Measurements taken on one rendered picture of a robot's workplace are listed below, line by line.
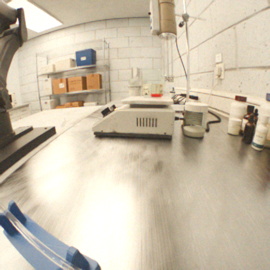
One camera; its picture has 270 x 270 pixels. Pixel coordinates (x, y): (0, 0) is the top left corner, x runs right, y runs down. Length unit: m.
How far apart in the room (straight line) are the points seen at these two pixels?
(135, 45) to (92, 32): 0.93
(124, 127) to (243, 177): 0.26
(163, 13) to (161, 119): 0.60
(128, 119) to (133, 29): 2.73
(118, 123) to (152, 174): 0.16
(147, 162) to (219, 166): 0.12
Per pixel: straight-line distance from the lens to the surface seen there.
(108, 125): 0.33
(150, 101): 0.30
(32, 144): 0.36
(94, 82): 2.50
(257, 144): 0.36
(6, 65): 0.47
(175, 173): 0.21
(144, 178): 0.19
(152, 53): 2.82
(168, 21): 0.75
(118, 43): 2.89
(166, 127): 0.30
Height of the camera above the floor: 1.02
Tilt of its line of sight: 21 degrees down
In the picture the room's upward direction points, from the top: 1 degrees counter-clockwise
